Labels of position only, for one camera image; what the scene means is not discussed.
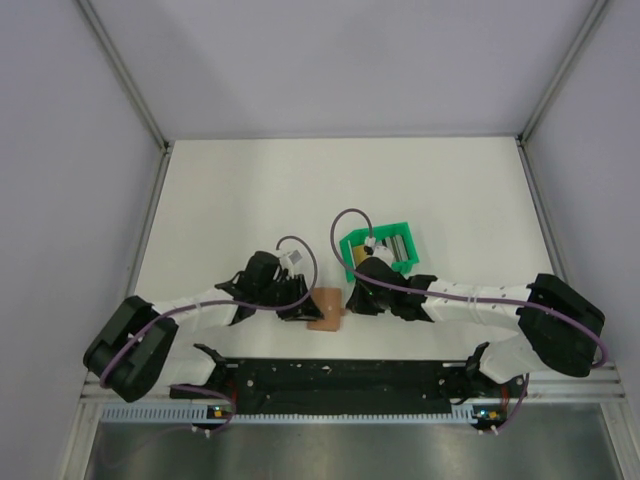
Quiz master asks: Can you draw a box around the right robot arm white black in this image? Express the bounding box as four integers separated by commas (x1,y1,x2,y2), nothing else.
347,256,609,396

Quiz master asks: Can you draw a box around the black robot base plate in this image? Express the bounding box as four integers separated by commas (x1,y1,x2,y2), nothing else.
169,357,526,415

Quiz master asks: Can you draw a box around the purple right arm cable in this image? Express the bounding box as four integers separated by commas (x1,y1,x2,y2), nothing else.
330,208,609,436

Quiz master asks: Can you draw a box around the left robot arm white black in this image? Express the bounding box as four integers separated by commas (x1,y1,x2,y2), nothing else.
83,250,324,402

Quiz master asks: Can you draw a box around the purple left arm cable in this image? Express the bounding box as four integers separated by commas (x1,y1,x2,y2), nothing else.
98,235,321,431

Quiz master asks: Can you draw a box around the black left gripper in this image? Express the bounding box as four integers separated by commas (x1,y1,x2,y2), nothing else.
257,273,323,321

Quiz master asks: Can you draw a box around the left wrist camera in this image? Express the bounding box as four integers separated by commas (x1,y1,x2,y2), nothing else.
279,250,302,270

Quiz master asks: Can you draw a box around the grey slotted cable duct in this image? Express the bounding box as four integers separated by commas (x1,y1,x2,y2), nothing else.
100,403,498,425

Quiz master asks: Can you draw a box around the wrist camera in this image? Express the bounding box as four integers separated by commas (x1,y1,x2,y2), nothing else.
279,250,302,270
364,237,395,265

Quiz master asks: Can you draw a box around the stack of light cards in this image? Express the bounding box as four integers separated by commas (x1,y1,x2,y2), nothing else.
382,235,409,262

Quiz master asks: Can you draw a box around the aluminium frame rail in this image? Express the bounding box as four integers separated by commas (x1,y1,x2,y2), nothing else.
80,364,626,403

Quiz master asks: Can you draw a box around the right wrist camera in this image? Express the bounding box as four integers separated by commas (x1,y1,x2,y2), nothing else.
364,237,395,265

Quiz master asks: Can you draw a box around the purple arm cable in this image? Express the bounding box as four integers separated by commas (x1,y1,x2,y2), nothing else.
98,235,321,431
330,208,609,436

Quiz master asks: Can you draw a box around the green plastic card bin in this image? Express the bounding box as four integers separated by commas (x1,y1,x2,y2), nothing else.
339,222,419,275

